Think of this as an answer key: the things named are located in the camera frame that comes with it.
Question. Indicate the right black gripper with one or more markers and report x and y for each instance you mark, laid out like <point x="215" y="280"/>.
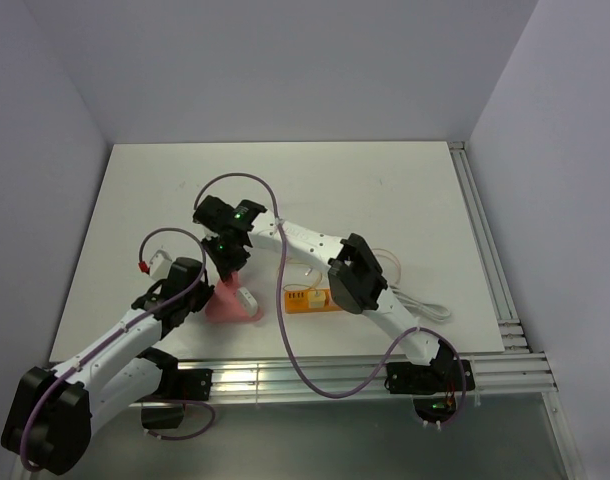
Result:
<point x="224" y="266"/>

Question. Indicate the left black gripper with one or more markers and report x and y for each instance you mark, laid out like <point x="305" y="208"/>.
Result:
<point x="205" y="291"/>

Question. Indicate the pink square charger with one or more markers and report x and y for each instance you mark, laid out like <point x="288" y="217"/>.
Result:
<point x="233" y="282"/>

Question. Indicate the pink triangular power strip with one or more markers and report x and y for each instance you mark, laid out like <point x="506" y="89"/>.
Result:
<point x="224" y="307"/>

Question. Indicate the white square charger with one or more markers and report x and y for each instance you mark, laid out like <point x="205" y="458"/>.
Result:
<point x="247" y="301"/>

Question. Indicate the orange power strip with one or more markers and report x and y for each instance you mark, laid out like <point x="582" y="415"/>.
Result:
<point x="295" y="302"/>

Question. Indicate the yellow plug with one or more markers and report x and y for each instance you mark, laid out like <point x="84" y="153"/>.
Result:
<point x="316" y="299"/>

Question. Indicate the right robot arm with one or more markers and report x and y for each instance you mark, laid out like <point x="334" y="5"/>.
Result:
<point x="354" y="274"/>

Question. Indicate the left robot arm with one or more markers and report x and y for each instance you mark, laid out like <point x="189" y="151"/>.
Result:
<point x="57" y="410"/>

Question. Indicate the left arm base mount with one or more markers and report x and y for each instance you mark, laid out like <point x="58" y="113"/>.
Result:
<point x="185" y="385"/>

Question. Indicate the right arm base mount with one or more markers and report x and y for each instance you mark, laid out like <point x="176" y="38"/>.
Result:
<point x="438" y="390"/>

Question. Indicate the aluminium rail frame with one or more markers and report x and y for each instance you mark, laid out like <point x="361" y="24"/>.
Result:
<point x="302" y="395"/>

